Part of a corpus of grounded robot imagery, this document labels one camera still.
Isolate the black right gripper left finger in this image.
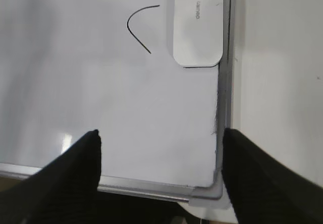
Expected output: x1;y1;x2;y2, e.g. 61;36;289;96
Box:
1;130;101;223

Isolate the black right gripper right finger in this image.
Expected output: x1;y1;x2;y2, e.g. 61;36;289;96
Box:
222;128;322;223

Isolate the white board eraser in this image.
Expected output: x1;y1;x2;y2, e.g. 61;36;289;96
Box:
173;0;224;68

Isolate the white board with aluminium frame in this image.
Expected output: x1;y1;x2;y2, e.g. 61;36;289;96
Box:
1;0;231;208

